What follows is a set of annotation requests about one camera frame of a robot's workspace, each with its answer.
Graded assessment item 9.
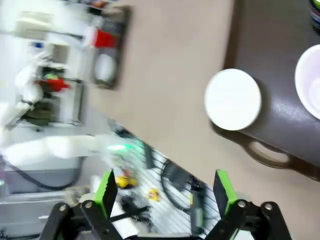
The grey-green hand tool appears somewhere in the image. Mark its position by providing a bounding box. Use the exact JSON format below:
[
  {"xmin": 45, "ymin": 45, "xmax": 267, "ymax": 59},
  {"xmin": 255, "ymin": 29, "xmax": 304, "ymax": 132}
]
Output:
[{"xmin": 189, "ymin": 184, "xmax": 205, "ymax": 232}]

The small translucent white bowl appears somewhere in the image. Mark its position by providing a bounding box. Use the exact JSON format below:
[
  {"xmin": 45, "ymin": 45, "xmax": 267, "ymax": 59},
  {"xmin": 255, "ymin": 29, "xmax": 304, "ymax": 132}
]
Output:
[{"xmin": 94, "ymin": 53, "xmax": 119, "ymax": 83}]

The red plastic cup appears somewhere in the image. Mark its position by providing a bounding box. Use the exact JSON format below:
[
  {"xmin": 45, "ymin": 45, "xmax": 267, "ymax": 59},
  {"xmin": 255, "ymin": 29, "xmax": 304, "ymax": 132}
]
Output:
[{"xmin": 84, "ymin": 26, "xmax": 120, "ymax": 50}]

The white round plate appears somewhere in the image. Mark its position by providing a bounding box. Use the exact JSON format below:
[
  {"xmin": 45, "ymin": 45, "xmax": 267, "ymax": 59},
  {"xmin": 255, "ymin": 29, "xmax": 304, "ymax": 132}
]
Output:
[{"xmin": 203, "ymin": 68, "xmax": 263, "ymax": 131}]

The red plastic item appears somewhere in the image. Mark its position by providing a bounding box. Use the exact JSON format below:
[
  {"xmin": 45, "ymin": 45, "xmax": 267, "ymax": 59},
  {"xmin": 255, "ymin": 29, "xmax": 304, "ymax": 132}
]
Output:
[{"xmin": 36, "ymin": 78, "xmax": 71, "ymax": 93}]

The striped bowl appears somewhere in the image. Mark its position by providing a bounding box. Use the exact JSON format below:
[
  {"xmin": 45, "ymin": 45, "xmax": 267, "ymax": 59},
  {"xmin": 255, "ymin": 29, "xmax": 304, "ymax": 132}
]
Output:
[{"xmin": 308, "ymin": 0, "xmax": 320, "ymax": 32}]

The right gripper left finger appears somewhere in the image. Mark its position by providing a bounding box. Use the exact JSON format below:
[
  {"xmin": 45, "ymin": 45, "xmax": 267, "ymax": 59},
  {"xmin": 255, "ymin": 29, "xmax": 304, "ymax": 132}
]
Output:
[{"xmin": 41, "ymin": 168, "xmax": 119, "ymax": 240}]

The grey box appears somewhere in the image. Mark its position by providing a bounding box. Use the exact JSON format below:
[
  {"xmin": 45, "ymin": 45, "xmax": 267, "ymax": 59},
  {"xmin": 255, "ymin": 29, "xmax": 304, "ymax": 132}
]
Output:
[{"xmin": 4, "ymin": 166, "xmax": 81, "ymax": 194}]

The dark brown serving tray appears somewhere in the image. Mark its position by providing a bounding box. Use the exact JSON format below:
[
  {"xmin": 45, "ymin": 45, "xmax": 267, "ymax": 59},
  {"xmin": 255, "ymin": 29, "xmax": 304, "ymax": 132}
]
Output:
[{"xmin": 211, "ymin": 0, "xmax": 320, "ymax": 182}]

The thick black cable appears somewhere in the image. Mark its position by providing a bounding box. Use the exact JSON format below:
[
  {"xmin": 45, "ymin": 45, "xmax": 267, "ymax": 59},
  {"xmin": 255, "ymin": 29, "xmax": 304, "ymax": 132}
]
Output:
[{"xmin": 3, "ymin": 157, "xmax": 82, "ymax": 190}]

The grey serving tray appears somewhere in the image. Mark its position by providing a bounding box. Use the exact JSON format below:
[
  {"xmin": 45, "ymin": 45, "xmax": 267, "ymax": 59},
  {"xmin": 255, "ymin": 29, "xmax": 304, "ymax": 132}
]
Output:
[{"xmin": 91, "ymin": 6, "xmax": 133, "ymax": 90}]

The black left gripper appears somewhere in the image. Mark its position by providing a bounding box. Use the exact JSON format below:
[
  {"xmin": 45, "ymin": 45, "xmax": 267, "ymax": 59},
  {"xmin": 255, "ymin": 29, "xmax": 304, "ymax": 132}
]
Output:
[{"xmin": 39, "ymin": 65, "xmax": 64, "ymax": 80}]

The large pink-white bowl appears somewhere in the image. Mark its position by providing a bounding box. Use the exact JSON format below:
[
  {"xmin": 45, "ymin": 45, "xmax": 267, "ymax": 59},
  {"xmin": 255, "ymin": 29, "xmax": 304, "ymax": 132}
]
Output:
[{"xmin": 294, "ymin": 44, "xmax": 320, "ymax": 120}]

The yellow small item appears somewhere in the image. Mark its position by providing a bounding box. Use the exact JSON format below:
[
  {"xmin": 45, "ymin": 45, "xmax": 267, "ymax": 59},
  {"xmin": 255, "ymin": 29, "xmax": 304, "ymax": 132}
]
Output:
[
  {"xmin": 115, "ymin": 175, "xmax": 138, "ymax": 188},
  {"xmin": 147, "ymin": 188, "xmax": 161, "ymax": 201}
]

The black looped cable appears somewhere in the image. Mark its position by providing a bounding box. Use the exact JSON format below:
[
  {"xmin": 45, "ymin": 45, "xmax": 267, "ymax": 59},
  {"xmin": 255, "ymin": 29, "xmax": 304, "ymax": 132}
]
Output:
[{"xmin": 161, "ymin": 158, "xmax": 202, "ymax": 210}]

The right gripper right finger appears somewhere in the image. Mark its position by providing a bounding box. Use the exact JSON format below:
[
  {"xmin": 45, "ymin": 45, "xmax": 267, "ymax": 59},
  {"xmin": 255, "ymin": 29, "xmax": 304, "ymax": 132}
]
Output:
[{"xmin": 204, "ymin": 169, "xmax": 292, "ymax": 240}]

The white dish rack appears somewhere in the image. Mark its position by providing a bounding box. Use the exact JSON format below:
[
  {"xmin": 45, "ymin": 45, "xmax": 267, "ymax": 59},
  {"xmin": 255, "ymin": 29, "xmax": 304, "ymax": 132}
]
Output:
[{"xmin": 106, "ymin": 119, "xmax": 242, "ymax": 240}]

